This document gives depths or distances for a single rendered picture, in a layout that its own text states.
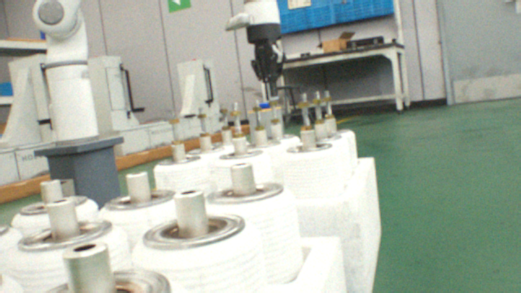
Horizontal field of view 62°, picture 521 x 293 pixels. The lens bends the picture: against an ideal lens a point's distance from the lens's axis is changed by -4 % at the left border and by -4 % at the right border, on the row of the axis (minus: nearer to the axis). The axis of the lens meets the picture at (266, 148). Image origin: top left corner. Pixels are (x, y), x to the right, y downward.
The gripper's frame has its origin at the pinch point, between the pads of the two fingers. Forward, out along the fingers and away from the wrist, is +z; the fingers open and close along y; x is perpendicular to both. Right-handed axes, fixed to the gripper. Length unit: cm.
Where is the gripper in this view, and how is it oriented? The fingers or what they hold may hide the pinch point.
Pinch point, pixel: (271, 91)
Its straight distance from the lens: 99.3
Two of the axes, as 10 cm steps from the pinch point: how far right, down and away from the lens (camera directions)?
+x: -8.9, 1.6, -4.3
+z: 1.3, 9.9, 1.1
